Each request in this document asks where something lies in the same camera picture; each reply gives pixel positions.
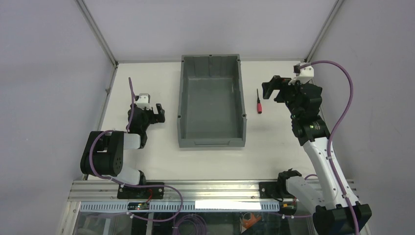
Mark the red handled screwdriver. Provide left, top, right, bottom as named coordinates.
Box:
left=256, top=89, right=262, bottom=114

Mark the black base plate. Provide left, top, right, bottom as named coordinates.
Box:
left=258, top=181, right=294, bottom=200
left=116, top=182, right=164, bottom=200

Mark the white slotted cable duct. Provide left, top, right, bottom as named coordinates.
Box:
left=80, top=200, right=279, bottom=213

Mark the aluminium frame post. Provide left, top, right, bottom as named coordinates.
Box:
left=304, top=0, right=344, bottom=62
left=75, top=0, right=118, bottom=67

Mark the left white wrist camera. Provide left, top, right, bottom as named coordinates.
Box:
left=135, top=93, right=152, bottom=110

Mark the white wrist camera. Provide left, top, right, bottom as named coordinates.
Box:
left=288, top=63, right=314, bottom=85
left=135, top=93, right=152, bottom=110

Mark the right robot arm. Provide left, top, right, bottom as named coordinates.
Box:
left=262, top=75, right=372, bottom=235

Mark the grey plastic bin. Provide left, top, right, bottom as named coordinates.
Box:
left=177, top=54, right=247, bottom=148

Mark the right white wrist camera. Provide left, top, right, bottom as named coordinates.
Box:
left=288, top=63, right=314, bottom=85

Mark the left aluminium frame post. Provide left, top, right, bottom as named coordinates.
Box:
left=75, top=0, right=118, bottom=67

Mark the orange object under table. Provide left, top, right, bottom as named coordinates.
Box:
left=239, top=212, right=262, bottom=235

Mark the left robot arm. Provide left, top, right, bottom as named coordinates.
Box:
left=80, top=103, right=165, bottom=187

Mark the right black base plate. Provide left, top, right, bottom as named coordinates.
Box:
left=258, top=181, right=294, bottom=200

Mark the right aluminium frame post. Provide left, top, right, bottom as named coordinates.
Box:
left=304, top=0, right=344, bottom=62

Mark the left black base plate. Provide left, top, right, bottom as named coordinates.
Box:
left=116, top=182, right=164, bottom=200

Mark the aluminium front rail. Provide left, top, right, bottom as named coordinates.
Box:
left=68, top=180, right=276, bottom=202

